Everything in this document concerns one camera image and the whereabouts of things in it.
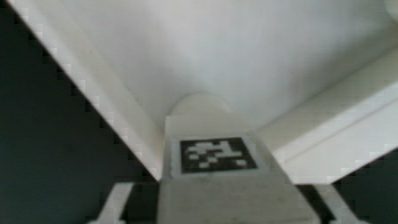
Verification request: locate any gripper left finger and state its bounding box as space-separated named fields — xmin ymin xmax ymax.
xmin=88 ymin=182 xmax=134 ymax=224

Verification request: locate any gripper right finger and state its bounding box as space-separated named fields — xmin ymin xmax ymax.
xmin=315 ymin=185 xmax=363 ymax=224

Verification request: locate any white square table top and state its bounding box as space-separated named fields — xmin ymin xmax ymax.
xmin=6 ymin=0 xmax=398 ymax=173

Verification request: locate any white U-shaped fence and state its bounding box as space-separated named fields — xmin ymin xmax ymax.
xmin=258 ymin=49 xmax=398 ymax=184

